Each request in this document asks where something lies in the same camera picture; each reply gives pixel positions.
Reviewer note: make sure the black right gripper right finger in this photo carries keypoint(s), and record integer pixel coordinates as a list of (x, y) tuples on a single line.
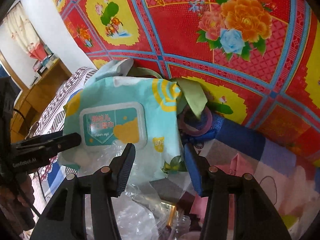
[(255, 215)]

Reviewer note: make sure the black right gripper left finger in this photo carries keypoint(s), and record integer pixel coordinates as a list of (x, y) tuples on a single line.
[(64, 215)]

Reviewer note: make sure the clear plastic bag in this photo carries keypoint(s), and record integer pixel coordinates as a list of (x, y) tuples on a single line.
[(138, 211)]

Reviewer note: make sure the teal wet wipes pack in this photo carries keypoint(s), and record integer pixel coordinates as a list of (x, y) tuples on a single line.
[(115, 111)]

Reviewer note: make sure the wooden desk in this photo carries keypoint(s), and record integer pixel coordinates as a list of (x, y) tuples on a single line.
[(32, 102)]

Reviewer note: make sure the checkered heart bed sheet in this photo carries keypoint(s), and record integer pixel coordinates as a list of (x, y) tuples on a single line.
[(237, 150)]

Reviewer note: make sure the pink folded cloth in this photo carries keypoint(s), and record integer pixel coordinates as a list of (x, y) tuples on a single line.
[(199, 206)]

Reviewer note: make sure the floral curtain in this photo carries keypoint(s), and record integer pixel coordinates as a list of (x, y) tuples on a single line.
[(22, 32)]

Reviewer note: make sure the red floral patterned headboard cloth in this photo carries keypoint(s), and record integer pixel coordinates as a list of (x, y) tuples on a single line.
[(257, 59)]

